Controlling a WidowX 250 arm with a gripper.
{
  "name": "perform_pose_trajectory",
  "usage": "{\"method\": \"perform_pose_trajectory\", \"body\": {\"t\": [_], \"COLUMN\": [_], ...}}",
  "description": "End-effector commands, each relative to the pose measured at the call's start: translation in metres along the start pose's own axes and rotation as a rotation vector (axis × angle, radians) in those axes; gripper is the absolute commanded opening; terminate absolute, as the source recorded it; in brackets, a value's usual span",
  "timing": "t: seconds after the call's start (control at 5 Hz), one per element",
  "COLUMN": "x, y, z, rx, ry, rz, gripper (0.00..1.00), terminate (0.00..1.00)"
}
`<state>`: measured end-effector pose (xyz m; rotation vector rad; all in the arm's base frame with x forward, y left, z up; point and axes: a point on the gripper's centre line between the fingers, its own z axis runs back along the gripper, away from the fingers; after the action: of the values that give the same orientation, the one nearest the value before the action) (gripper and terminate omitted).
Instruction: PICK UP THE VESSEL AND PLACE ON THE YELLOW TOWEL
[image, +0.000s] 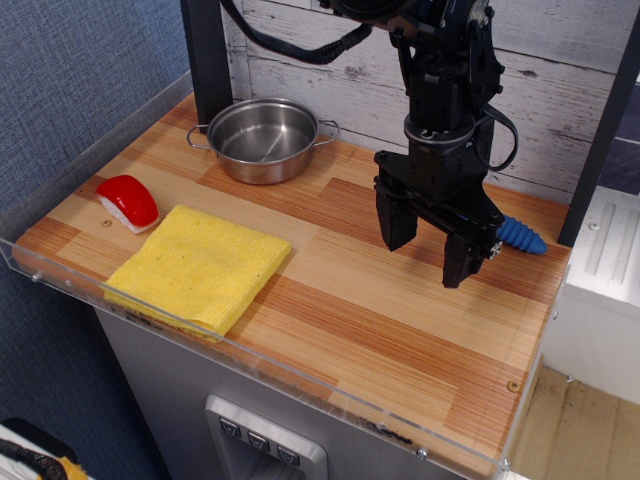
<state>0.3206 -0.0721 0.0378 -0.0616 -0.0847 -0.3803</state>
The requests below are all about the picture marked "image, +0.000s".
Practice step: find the blue handled metal spoon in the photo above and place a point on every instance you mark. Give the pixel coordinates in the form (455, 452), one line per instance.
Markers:
(522, 237)

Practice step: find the silver button panel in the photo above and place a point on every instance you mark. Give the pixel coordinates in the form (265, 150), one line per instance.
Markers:
(252, 447)

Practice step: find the red and white toy sushi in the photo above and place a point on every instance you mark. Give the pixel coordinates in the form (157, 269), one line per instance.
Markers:
(130, 202)

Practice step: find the dark right frame post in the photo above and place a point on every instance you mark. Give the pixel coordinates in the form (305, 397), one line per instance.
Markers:
(609, 123)

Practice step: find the dark left frame post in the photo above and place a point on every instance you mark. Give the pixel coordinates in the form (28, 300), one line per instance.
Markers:
(206, 46)

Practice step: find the dark frame post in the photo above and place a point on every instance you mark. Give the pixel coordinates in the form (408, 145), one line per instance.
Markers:
(206, 46)
(609, 123)

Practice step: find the stainless steel pot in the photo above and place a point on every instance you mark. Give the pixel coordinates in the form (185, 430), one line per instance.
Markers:
(264, 141)

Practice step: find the yellow towel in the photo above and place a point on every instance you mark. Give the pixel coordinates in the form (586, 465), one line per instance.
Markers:
(197, 271)

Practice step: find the white ridged appliance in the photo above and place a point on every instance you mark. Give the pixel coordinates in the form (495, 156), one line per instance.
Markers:
(593, 333)

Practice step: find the clear acrylic table guard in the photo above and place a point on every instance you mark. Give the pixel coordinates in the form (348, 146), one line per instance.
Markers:
(351, 362)

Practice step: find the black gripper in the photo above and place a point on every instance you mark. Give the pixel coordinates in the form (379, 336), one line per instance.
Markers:
(440, 180)

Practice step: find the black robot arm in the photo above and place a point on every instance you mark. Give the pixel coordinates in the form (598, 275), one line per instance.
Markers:
(451, 73)

